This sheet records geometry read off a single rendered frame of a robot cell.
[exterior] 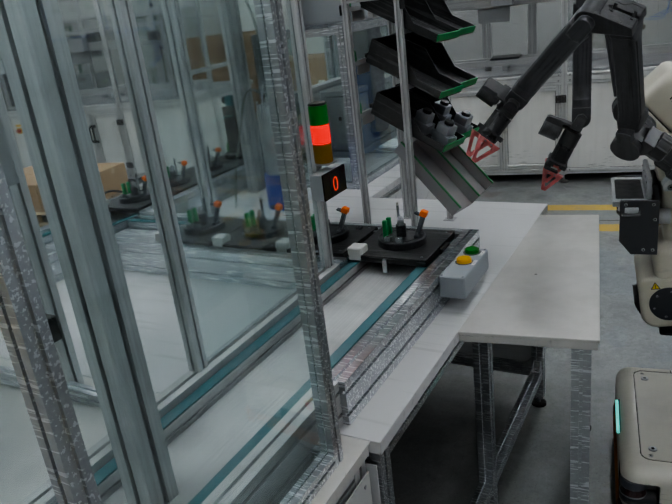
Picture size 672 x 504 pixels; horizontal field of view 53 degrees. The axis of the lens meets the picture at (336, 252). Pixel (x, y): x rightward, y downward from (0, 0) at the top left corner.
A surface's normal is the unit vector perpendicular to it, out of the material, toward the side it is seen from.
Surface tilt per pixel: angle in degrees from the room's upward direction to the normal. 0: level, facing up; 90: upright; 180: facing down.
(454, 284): 90
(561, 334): 0
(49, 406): 90
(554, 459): 0
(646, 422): 0
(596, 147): 90
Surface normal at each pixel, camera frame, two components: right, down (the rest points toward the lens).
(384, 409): -0.11, -0.93
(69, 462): 0.88, 0.07
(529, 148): -0.33, 0.37
